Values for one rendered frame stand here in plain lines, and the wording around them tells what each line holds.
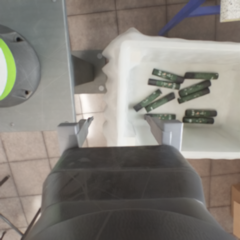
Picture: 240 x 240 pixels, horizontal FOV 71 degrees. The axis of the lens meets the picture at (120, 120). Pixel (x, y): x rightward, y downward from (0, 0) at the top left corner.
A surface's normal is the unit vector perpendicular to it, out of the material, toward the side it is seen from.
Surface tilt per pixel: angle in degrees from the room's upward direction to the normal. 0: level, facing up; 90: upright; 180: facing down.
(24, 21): 0
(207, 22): 0
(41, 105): 0
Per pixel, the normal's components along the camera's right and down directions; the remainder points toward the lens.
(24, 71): 0.97, 0.16
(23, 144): 0.02, 0.25
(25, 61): 0.95, -0.09
